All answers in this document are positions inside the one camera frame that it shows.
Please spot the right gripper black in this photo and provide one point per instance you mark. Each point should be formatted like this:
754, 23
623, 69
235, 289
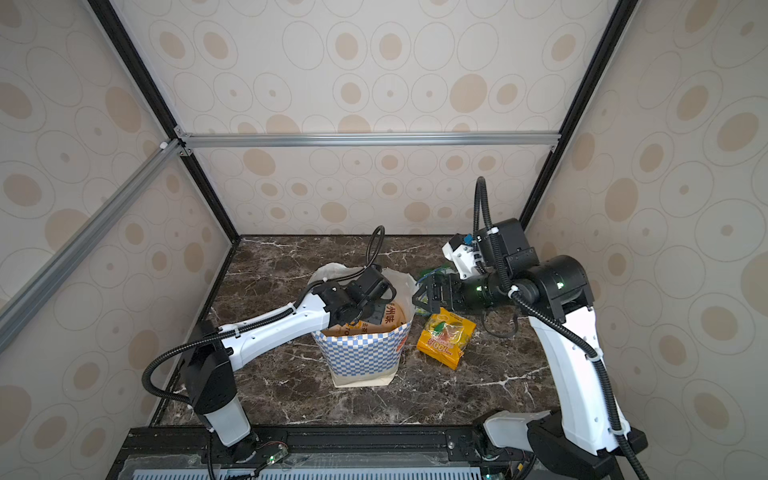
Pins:
447, 282

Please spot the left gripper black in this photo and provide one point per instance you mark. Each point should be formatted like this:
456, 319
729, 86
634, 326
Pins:
380, 301

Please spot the orange potato chips bag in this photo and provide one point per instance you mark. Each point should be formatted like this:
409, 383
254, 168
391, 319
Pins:
378, 321

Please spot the yellow gummy candy bag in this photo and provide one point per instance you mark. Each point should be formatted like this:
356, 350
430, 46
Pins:
445, 337

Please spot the blue checkered paper bag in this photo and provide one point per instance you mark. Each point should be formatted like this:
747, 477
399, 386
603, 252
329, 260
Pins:
365, 354

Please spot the green Fox's candy bag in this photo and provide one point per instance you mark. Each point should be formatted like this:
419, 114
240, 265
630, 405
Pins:
442, 270

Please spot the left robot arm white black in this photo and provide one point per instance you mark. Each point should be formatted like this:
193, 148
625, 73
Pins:
215, 356

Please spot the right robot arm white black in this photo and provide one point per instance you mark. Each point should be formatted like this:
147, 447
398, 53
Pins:
496, 266

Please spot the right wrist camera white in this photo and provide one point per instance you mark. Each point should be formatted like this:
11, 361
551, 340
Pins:
461, 252

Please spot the horizontal aluminium rail back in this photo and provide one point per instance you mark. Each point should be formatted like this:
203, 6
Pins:
358, 140

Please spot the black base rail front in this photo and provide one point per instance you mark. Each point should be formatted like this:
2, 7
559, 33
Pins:
359, 452

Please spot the aluminium rail left wall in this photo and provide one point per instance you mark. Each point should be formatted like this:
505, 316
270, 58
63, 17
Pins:
23, 307

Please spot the black frame post right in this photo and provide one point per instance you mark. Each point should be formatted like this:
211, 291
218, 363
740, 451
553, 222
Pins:
609, 40

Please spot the black frame post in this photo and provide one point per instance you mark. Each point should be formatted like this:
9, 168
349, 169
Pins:
609, 40
107, 16

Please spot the black frame post left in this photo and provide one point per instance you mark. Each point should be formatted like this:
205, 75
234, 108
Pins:
107, 16

